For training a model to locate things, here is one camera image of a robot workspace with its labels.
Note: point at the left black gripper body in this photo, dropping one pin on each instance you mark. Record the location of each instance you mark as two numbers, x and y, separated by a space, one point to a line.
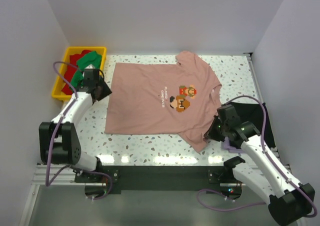
104 90

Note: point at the red t shirt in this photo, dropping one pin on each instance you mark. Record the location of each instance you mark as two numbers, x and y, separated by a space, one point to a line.
71 71

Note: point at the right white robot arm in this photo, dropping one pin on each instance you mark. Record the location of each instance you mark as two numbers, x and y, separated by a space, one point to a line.
287 198

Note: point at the lavender folded t shirt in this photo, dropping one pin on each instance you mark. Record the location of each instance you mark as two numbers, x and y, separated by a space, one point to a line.
225 145

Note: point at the yellow plastic bin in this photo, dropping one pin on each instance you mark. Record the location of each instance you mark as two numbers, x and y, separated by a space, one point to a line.
59 82

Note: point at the black folded t shirt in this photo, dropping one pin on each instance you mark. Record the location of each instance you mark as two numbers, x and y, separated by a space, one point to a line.
254 114

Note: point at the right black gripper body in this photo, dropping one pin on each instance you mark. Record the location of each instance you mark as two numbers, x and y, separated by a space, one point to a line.
225 126

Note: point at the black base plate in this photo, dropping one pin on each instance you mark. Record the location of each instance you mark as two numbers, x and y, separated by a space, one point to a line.
161 178

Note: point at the aluminium frame rail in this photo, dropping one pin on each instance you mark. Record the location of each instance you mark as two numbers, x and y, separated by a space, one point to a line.
65 178

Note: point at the green t shirt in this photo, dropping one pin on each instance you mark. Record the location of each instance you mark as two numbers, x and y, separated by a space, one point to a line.
82 60

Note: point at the pink t shirt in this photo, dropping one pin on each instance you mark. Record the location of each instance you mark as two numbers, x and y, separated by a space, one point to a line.
151 99

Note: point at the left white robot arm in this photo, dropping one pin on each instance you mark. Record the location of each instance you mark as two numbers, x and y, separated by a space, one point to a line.
58 139

